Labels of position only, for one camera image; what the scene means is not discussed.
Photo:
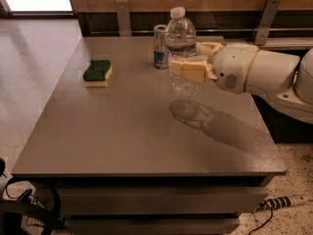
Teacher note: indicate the clear plastic water bottle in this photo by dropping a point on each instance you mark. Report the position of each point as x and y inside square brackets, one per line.
[180, 42]

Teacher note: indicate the white power strip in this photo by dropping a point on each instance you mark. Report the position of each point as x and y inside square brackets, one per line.
[282, 202]

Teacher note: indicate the right metal bracket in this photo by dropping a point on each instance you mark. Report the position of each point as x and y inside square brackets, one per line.
[268, 14]

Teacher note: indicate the metal bracket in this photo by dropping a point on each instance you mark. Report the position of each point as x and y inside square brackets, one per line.
[268, 14]
[123, 17]

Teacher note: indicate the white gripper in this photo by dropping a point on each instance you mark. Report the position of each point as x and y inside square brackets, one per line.
[232, 68]

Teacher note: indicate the metal rail bar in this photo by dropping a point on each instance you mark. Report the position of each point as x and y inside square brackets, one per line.
[216, 30]

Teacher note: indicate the silver blue energy drink can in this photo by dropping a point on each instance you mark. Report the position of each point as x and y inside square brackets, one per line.
[160, 52]

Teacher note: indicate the grey drawer cabinet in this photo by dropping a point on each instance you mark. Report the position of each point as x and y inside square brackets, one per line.
[135, 159]

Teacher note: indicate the left metal bracket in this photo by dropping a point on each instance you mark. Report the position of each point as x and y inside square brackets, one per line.
[123, 17]

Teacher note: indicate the green yellow sponge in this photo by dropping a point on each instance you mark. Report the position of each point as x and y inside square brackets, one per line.
[98, 73]

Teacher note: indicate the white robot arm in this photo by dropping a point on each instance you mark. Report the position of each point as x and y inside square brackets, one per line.
[284, 81]

